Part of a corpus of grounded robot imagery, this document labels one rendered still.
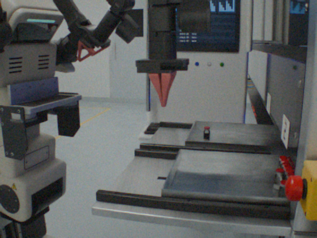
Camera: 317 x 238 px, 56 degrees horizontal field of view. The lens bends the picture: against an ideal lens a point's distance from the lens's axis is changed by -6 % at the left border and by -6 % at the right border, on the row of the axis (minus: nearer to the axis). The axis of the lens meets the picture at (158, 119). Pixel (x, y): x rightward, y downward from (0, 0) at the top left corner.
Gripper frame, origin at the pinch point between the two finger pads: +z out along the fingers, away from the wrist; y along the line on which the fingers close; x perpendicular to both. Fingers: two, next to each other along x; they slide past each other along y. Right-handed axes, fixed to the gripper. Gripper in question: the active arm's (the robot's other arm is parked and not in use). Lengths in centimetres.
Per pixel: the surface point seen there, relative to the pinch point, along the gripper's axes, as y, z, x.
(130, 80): -182, 59, 544
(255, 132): 24, 21, 53
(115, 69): -214, 36, 544
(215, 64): 7, -2, 90
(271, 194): 24.2, 20.9, 2.4
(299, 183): 24.6, 8.1, -19.5
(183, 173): 2.6, 20.4, 10.8
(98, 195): -13.0, 18.8, -8.0
